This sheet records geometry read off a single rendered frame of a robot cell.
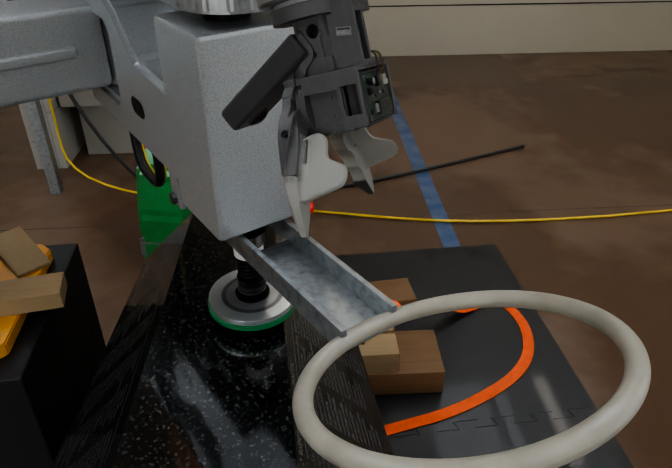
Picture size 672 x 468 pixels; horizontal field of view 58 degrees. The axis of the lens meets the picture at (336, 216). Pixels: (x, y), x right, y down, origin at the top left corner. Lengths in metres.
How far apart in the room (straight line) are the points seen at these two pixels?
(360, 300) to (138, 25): 0.83
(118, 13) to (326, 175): 1.09
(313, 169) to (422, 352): 2.00
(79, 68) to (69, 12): 0.14
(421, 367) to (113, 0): 1.67
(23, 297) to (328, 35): 1.41
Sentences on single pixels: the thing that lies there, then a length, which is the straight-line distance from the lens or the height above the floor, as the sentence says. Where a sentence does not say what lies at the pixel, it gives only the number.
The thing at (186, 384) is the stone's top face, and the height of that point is 0.87.
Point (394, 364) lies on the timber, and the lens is 2.37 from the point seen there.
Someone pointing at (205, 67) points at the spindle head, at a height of 1.53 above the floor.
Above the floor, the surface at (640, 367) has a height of 1.32.
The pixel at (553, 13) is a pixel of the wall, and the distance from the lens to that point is 6.72.
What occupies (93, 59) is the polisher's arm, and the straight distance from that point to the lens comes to 1.74.
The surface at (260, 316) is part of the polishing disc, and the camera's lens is 1.43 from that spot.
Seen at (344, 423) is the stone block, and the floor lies 0.75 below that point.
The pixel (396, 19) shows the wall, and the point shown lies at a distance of 6.29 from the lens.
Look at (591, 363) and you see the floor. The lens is 2.82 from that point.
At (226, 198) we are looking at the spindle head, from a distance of 1.21.
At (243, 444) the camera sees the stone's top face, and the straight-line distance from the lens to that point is 1.27.
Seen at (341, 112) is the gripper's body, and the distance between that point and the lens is 0.55.
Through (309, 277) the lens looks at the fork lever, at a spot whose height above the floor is 1.12.
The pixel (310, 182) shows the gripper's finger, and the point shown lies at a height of 1.61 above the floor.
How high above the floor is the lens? 1.86
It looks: 32 degrees down
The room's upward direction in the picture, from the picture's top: straight up
